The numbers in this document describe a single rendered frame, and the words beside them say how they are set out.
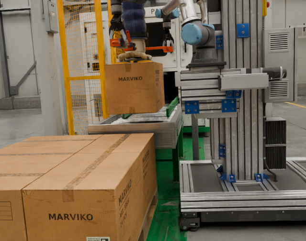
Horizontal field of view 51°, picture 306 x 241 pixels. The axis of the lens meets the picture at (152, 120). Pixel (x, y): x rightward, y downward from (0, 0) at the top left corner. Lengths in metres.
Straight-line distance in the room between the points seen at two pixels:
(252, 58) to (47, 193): 1.51
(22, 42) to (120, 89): 10.30
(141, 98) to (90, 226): 1.37
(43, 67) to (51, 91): 0.26
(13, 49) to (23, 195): 11.51
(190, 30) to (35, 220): 1.25
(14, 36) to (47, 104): 9.43
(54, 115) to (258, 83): 2.25
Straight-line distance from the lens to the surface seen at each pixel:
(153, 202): 2.44
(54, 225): 1.45
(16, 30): 12.83
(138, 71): 2.52
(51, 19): 3.51
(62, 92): 5.76
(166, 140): 2.51
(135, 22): 2.77
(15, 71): 12.80
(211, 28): 2.02
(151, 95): 2.51
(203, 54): 1.99
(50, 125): 3.54
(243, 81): 1.89
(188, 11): 1.93
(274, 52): 2.21
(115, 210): 1.33
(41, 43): 3.53
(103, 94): 3.34
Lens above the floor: 0.98
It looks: 8 degrees down
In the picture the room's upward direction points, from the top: 3 degrees counter-clockwise
